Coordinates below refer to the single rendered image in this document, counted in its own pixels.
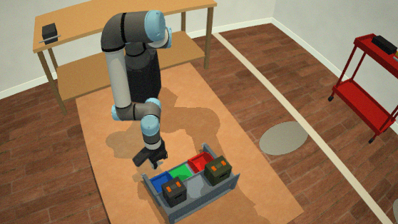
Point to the red bin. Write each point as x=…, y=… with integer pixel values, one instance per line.
x=197, y=163

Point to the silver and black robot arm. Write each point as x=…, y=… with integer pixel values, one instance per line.
x=133, y=31

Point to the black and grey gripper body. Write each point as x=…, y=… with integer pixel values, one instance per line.
x=159, y=152

